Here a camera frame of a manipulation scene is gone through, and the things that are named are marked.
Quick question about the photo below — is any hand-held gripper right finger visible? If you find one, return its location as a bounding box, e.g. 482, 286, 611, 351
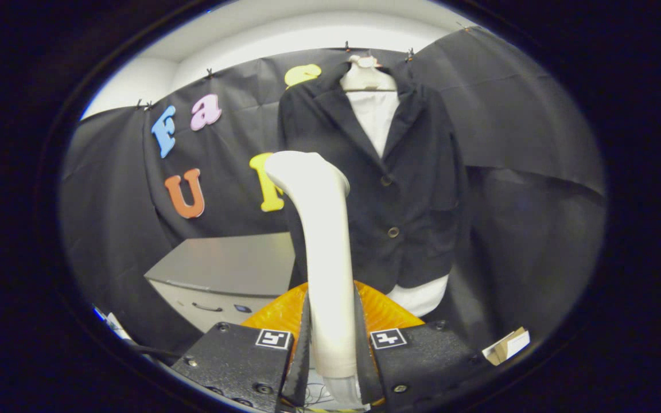
353, 281, 495, 410

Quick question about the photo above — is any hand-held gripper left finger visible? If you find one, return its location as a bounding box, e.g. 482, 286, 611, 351
171, 281, 312, 411

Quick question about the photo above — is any white garment steamer head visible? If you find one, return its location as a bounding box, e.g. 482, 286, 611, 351
265, 150, 360, 379

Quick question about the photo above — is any black blazer jacket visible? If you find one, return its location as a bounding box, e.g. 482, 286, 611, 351
277, 60, 469, 296

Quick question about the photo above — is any small cardboard box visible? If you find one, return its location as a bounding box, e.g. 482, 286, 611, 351
482, 327, 531, 367

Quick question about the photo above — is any grey cabinet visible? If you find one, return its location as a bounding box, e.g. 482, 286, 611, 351
144, 232, 298, 333

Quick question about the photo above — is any black backdrop cloth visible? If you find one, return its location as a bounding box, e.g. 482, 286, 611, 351
58, 26, 606, 357

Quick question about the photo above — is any white mannequin torso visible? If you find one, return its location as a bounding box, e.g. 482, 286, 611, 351
340, 54, 450, 318

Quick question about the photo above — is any black cable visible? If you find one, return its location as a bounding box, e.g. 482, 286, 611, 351
124, 340, 185, 365

